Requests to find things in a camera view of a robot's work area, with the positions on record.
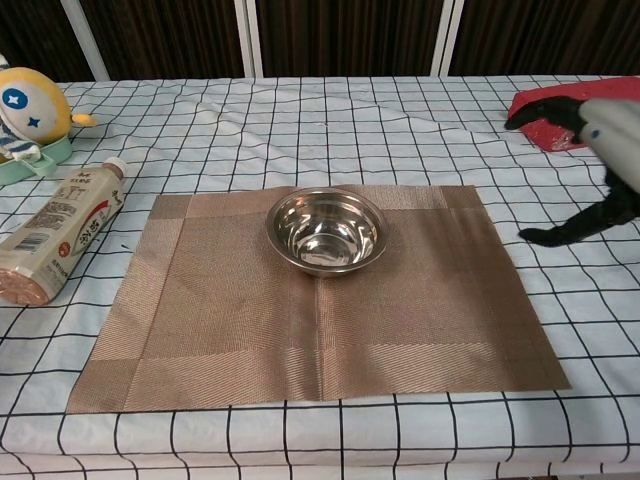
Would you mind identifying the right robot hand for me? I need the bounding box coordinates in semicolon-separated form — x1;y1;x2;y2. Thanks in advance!
503;94;640;248

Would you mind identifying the stainless steel bowl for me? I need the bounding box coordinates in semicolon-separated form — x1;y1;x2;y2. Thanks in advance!
265;187;389;278

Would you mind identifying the brown woven placemat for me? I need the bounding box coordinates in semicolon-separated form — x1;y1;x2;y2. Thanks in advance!
64;184;572;415

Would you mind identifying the red brick with white chips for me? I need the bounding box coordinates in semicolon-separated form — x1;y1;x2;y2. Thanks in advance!
507;75;640;153

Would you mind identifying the dark slatted partition panel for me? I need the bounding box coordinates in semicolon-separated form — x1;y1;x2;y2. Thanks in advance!
0;0;96;84
255;0;445;79
449;0;640;77
79;0;246;81

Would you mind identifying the white checkered tablecloth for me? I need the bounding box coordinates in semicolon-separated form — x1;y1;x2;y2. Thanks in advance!
0;74;640;480

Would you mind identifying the milk tea bottle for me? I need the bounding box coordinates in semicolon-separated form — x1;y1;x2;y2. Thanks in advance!
0;156;129;306

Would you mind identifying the green plastic container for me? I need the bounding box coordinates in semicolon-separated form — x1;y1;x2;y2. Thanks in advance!
0;134;74;186

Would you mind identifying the yellow plush toy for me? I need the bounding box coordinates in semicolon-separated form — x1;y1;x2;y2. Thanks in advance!
0;52;101;164

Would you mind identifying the white partition post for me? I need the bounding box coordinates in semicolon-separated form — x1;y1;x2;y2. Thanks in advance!
233;0;265;79
428;0;464;77
62;0;110;81

